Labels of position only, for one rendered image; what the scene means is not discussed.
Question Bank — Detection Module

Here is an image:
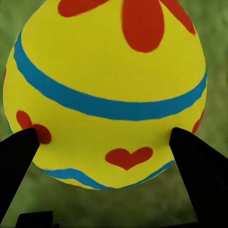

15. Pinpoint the easter egg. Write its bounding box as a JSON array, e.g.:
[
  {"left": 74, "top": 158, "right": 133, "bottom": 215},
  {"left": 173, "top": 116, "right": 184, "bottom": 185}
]
[{"left": 3, "top": 0, "right": 207, "bottom": 190}]

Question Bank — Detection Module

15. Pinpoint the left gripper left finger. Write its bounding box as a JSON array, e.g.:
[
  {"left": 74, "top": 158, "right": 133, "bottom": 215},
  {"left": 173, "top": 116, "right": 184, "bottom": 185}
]
[{"left": 0, "top": 127, "right": 39, "bottom": 225}]

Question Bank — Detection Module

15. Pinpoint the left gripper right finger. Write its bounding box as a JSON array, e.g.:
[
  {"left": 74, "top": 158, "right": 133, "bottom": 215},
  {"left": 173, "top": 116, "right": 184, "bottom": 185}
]
[{"left": 169, "top": 127, "right": 228, "bottom": 228}]

